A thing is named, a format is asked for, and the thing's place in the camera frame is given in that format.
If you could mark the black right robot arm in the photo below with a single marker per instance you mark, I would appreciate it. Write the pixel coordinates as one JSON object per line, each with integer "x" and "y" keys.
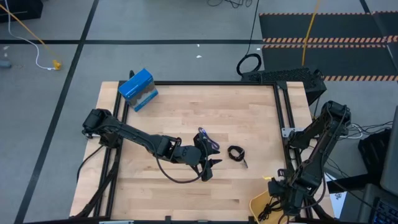
{"x": 311, "y": 168}

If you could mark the black box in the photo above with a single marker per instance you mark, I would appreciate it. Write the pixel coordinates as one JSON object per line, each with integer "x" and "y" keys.
{"x": 18, "y": 9}

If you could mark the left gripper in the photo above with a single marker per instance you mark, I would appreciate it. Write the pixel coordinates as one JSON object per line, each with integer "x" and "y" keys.
{"x": 192, "y": 155}

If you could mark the yellow plastic bin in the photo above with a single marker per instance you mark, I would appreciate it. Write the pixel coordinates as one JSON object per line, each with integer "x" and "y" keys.
{"x": 256, "y": 207}

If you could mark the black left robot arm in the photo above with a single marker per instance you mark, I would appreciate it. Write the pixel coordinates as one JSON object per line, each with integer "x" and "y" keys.
{"x": 136, "y": 135}

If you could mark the black keyboard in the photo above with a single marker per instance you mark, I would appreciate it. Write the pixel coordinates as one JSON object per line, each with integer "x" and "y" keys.
{"x": 387, "y": 214}

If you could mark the small grey object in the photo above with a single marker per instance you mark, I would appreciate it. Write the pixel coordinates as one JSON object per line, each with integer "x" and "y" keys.
{"x": 4, "y": 64}

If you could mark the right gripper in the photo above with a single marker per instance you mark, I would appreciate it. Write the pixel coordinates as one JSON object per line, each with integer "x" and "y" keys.
{"x": 287, "y": 189}

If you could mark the black computer tower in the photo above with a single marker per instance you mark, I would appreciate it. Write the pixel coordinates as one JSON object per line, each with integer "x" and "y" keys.
{"x": 286, "y": 76}

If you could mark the grey desk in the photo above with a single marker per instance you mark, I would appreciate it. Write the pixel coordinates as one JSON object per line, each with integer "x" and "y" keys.
{"x": 363, "y": 202}

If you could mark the blue plastic box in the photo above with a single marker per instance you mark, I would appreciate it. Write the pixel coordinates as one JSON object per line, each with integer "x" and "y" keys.
{"x": 136, "y": 85}

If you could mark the grey monitor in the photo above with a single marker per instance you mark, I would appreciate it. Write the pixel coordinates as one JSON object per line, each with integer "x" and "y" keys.
{"x": 391, "y": 155}

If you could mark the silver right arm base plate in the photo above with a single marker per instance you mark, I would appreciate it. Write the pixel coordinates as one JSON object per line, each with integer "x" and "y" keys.
{"x": 286, "y": 132}

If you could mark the white printed sheet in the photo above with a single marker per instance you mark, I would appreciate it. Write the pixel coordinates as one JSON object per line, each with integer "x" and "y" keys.
{"x": 335, "y": 202}

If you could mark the black aluminium table frame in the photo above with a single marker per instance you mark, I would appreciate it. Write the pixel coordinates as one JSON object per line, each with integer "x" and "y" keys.
{"x": 199, "y": 83}

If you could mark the black equipment case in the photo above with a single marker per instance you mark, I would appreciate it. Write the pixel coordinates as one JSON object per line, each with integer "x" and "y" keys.
{"x": 373, "y": 149}

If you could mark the black mat with orange stripes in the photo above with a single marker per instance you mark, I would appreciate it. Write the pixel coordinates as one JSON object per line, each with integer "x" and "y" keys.
{"x": 342, "y": 28}

